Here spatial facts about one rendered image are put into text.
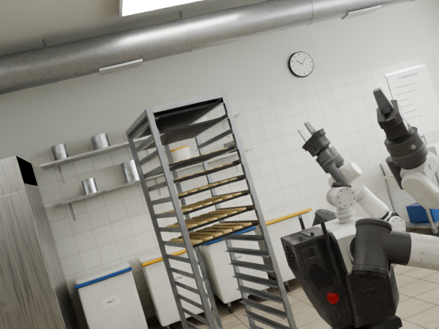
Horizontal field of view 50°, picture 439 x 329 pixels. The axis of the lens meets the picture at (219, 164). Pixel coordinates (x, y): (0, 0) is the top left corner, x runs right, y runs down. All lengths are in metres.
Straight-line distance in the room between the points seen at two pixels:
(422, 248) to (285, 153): 4.41
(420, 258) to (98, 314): 3.73
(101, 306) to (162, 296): 0.58
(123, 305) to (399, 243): 3.66
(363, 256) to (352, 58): 5.11
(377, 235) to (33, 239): 3.50
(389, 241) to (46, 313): 3.56
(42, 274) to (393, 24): 5.13
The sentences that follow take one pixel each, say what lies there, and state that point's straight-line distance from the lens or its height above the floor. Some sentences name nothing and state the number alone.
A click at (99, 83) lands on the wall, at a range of 5.44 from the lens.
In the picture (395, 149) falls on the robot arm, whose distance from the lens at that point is 1.25.
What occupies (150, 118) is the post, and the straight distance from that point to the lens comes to 2.52.
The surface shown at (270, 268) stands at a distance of 2.74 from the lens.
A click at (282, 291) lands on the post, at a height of 0.64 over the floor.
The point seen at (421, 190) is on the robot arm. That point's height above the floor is 1.19.
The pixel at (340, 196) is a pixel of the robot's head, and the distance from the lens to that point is 1.50.
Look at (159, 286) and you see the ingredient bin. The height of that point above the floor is 0.51.
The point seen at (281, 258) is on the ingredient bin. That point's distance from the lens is 4.95.
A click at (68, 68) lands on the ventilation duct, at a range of 4.43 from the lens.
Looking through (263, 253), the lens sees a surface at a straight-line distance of 2.76.
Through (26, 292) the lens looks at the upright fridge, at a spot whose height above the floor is 0.87.
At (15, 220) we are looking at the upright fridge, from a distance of 4.43.
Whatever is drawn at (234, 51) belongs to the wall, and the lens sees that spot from 5.74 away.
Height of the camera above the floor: 1.38
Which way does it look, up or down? 1 degrees up
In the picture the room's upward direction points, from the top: 17 degrees counter-clockwise
